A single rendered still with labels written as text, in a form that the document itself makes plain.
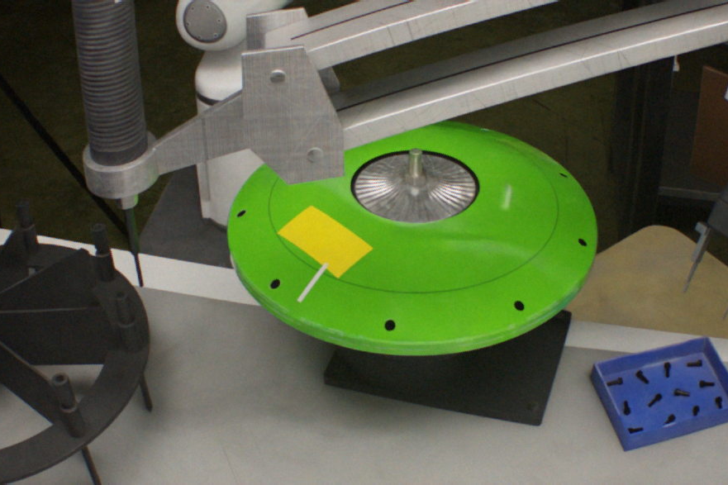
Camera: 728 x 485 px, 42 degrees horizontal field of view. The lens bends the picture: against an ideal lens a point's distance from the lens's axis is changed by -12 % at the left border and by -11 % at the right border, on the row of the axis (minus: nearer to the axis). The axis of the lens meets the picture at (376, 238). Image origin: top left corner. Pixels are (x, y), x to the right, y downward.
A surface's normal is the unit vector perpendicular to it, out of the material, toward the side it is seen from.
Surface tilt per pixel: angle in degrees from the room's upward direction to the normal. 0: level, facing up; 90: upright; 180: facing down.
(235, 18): 96
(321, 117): 90
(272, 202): 21
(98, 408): 4
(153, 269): 0
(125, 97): 90
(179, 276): 0
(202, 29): 93
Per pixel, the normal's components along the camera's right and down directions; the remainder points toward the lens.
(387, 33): 0.07, 0.60
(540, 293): 0.25, -0.54
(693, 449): -0.01, -0.79
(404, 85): -0.31, -0.74
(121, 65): 0.61, 0.47
